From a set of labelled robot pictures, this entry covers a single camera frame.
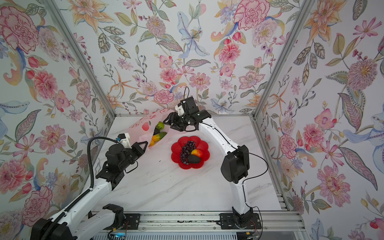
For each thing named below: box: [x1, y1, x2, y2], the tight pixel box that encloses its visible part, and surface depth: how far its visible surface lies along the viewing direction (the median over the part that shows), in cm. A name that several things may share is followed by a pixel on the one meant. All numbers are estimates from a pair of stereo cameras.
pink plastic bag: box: [127, 109, 172, 149], surface depth 90 cm
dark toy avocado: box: [187, 154, 201, 164], surface depth 95 cm
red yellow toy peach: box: [191, 149, 203, 158], surface depth 97 cm
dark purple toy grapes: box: [180, 140, 196, 166], surface depth 97 cm
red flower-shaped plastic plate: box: [171, 136, 210, 170], surface depth 101 cm
